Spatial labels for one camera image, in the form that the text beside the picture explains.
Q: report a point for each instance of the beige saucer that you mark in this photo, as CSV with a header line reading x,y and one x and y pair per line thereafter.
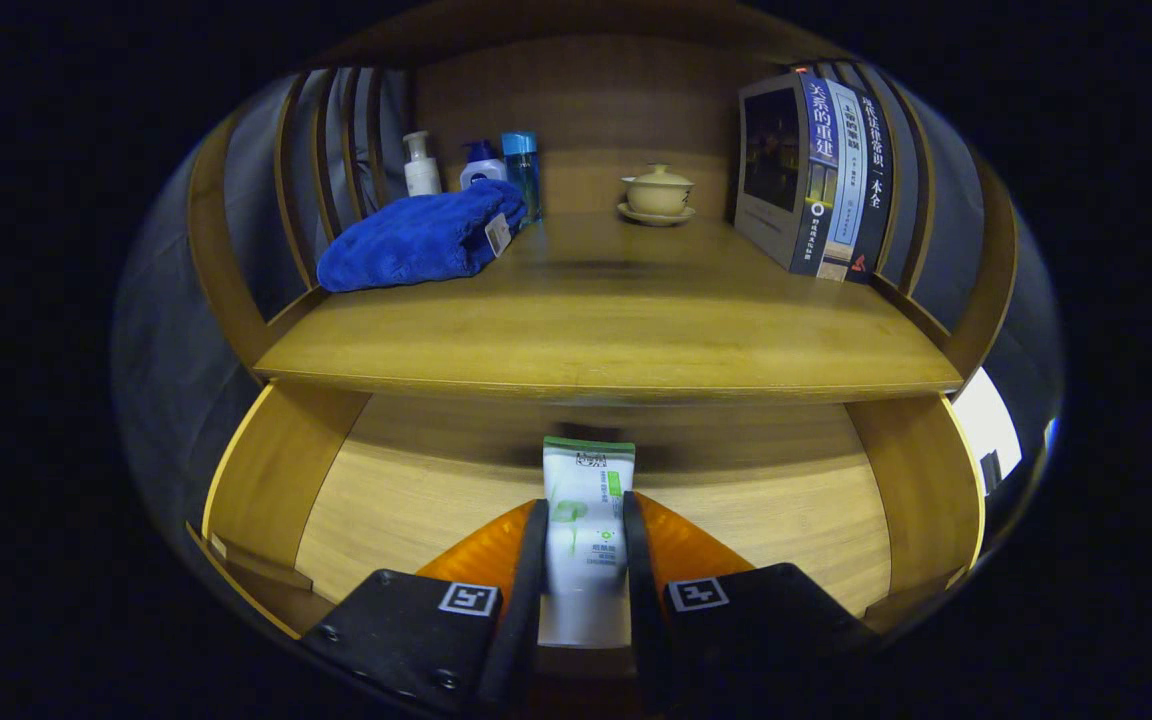
x,y
656,217

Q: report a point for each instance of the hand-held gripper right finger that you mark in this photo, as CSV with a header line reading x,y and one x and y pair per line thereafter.
x,y
636,610

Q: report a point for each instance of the beige lidded tea cup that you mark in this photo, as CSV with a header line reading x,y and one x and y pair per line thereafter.
x,y
657,190

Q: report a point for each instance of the grey spine book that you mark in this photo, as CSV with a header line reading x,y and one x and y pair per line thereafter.
x,y
844,170

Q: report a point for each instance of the wooden countertop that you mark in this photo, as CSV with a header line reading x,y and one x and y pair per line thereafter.
x,y
616,320

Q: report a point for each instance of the white bottle with blue cap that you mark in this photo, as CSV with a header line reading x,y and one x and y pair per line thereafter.
x,y
481,165

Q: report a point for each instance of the black spine book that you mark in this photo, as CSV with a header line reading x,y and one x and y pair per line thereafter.
x,y
874,180

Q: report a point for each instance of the teal blue bottle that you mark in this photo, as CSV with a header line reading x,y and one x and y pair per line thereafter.
x,y
523,170

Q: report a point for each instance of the white pump bottle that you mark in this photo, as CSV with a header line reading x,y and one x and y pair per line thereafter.
x,y
422,170

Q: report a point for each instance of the blue folded towel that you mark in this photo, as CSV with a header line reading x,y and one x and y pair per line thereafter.
x,y
416,240

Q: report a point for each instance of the white cosmetic tube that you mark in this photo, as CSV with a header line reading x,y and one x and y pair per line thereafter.
x,y
586,500

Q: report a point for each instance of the brown wooden drawer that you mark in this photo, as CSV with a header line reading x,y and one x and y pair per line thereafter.
x,y
416,510

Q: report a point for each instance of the blue spine book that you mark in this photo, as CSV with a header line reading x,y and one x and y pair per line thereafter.
x,y
796,170

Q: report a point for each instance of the brown wooden cabinet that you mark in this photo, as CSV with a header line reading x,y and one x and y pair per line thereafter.
x,y
586,110

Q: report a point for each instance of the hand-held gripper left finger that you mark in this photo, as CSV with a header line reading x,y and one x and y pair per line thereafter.
x,y
531,600

